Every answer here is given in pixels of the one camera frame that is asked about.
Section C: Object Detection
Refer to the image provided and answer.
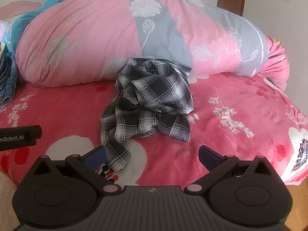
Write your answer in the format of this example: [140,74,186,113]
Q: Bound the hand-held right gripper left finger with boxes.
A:
[34,146,119,194]

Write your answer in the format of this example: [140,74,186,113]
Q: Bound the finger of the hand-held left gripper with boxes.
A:
[25,125,42,140]

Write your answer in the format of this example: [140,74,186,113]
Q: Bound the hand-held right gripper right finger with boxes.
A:
[185,146,273,194]

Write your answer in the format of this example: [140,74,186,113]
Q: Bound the black white plaid pants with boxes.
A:
[100,58,194,172]

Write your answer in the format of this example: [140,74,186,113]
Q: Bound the red floral fleece blanket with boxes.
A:
[0,73,308,186]

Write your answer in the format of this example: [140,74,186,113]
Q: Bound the blue jeans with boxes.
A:
[0,52,18,106]

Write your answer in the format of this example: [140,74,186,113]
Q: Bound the teal printed pillow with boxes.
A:
[5,0,82,53]

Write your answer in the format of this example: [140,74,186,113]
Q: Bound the pink printed pillow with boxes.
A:
[259,36,289,94]

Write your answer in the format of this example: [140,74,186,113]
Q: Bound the pink grey floral duvet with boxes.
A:
[16,0,270,87]

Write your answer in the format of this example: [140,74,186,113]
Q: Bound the pink headboard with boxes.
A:
[0,1,41,21]

